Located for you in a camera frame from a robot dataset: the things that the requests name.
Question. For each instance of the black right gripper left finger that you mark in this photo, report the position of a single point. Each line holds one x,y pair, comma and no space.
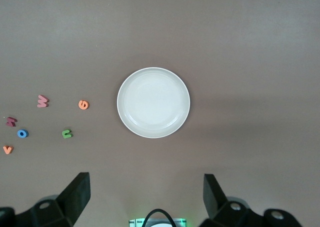
70,207

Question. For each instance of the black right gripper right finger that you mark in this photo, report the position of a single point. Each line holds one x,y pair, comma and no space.
215,207

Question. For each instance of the green letter n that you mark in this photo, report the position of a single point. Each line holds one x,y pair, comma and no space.
63,133

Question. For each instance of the orange letter G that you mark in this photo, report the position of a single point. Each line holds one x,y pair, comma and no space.
80,105

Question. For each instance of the pink letter W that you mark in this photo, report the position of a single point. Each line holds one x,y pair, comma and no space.
42,103

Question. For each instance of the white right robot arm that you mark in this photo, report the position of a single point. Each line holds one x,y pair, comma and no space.
160,225

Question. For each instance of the orange letter V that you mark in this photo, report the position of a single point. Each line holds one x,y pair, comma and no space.
8,152

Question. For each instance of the blue letter O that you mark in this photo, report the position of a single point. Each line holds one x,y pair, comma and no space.
26,134

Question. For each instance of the dark red foam letter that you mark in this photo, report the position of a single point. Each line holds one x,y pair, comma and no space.
11,122

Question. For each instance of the light brown plate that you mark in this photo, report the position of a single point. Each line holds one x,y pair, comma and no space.
153,102

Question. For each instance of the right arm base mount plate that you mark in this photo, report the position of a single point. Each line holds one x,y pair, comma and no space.
181,222

